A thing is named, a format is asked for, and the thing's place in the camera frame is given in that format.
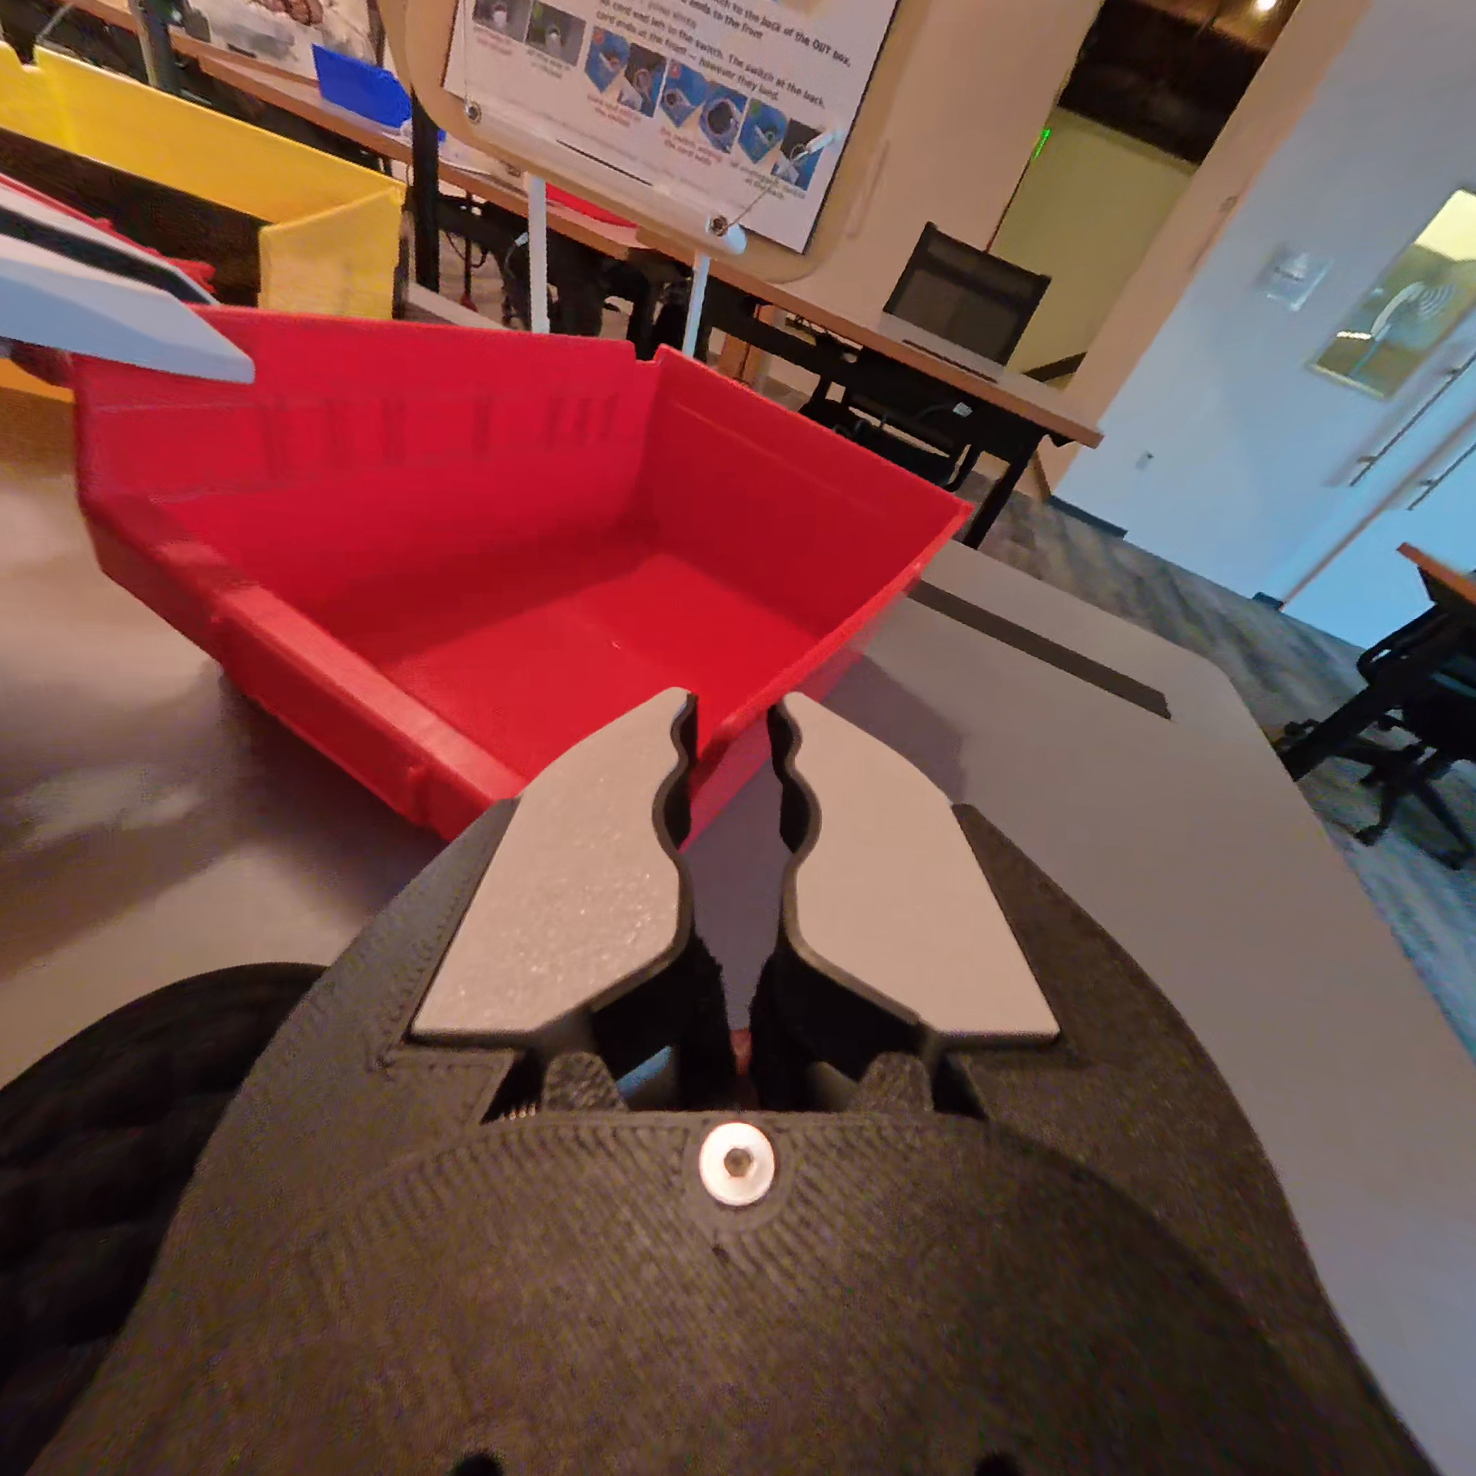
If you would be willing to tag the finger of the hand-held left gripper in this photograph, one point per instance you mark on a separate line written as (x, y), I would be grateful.
(103, 248)
(103, 317)

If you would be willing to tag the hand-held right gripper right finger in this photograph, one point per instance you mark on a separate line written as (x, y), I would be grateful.
(899, 910)

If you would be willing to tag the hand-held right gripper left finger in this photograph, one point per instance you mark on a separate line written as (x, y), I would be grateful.
(564, 900)

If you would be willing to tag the large red plastic bin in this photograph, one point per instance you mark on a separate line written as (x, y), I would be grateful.
(518, 646)

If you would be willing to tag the yellow plastic bin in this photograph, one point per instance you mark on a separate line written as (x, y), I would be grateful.
(172, 149)

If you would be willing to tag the blue plastic bin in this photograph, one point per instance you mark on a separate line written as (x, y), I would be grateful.
(362, 86)

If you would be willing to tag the wooden office desk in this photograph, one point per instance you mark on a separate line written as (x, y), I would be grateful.
(1440, 571)
(991, 398)

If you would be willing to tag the black office chair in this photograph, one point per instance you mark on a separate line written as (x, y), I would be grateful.
(962, 294)
(1406, 738)

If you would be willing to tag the instruction board on stand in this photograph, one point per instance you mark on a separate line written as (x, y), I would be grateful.
(691, 92)

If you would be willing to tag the framed wall picture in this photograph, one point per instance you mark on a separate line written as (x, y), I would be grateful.
(1400, 300)

